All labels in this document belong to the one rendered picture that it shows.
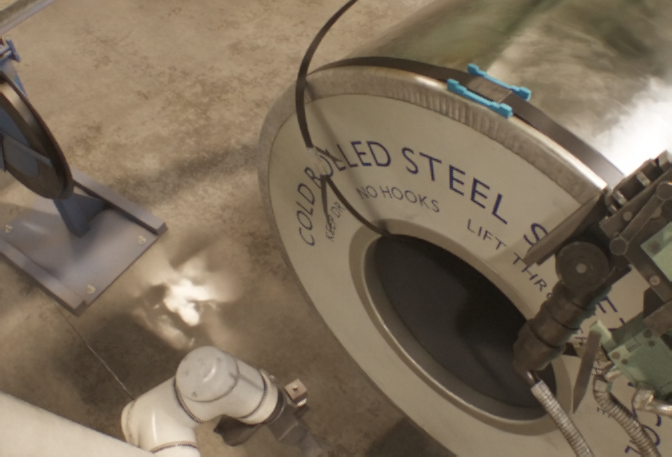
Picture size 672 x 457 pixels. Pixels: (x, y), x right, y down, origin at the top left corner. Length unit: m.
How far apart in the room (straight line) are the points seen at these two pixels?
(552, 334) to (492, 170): 0.28
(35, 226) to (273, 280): 1.05
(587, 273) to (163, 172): 2.33
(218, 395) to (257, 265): 1.50
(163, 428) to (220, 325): 1.32
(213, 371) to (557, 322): 0.49
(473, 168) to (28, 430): 0.70
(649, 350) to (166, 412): 0.68
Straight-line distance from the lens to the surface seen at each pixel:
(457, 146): 1.00
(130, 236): 2.66
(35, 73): 3.77
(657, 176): 0.73
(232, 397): 1.02
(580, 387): 0.78
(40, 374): 2.46
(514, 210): 1.01
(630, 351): 0.77
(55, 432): 0.79
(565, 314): 0.83
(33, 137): 2.10
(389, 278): 1.57
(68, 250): 2.72
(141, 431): 1.07
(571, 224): 0.74
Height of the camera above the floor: 1.96
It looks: 48 degrees down
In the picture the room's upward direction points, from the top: 5 degrees counter-clockwise
